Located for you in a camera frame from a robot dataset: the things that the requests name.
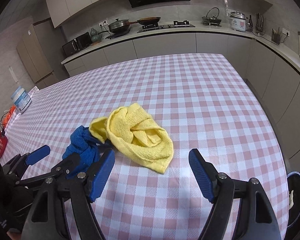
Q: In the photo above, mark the lidded black pan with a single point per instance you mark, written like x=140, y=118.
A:
x=120, y=26

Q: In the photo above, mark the white blue canister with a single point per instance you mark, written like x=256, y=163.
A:
x=21, y=99

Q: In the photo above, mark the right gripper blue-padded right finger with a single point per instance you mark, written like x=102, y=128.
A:
x=256, y=218

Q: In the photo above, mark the white rice cooker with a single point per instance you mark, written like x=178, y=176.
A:
x=237, y=21

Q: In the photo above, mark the beige refrigerator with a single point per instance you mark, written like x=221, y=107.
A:
x=41, y=52

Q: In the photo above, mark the dark glass bottle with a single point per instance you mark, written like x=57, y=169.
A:
x=249, y=24

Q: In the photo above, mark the yellow cloth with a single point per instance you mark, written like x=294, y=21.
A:
x=136, y=135

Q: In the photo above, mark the black gas stove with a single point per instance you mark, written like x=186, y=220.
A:
x=175, y=24

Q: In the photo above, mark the knife block with utensils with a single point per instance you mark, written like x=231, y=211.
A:
x=259, y=28

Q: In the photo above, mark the green ceramic vase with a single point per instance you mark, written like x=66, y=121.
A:
x=95, y=35

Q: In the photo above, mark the utensil holder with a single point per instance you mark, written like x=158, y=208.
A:
x=276, y=35

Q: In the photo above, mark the wok with handle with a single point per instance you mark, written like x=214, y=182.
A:
x=147, y=21

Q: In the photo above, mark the kettle on small burner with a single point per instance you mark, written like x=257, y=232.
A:
x=212, y=20

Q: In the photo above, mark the black microwave oven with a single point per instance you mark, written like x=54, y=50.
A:
x=77, y=44

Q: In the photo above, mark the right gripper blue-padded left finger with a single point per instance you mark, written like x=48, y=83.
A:
x=47, y=217

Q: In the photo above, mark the blue cloth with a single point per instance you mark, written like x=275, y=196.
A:
x=88, y=147

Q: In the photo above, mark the orange plastic bag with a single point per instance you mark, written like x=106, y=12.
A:
x=6, y=117

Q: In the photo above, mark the black trash bin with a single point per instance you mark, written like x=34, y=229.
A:
x=293, y=179

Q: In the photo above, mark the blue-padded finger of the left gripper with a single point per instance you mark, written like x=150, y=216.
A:
x=19, y=163
x=62, y=169

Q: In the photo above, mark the pink checkered tablecloth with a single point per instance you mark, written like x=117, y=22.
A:
x=155, y=110

